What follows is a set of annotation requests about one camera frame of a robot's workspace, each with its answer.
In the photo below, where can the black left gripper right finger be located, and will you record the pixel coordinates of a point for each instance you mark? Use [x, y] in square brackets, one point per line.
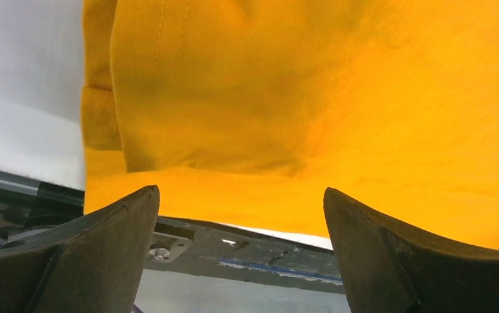
[387, 265]

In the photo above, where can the yellow t shirt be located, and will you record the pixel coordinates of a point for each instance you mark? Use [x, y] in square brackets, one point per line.
[244, 112]

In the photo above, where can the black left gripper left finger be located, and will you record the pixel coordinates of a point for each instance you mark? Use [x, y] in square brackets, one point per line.
[91, 264]

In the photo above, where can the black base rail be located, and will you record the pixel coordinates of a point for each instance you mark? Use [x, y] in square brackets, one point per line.
[213, 250]

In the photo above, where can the aluminium table frame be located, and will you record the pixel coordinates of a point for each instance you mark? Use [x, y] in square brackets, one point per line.
[29, 206]

